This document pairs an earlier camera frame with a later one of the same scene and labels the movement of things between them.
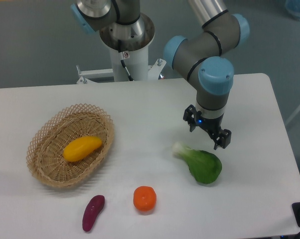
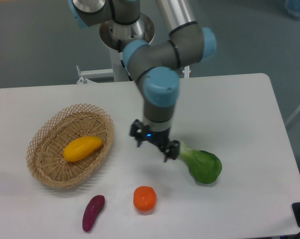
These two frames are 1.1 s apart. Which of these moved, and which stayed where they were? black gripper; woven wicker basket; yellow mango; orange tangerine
Moved: black gripper
Stayed: orange tangerine; woven wicker basket; yellow mango
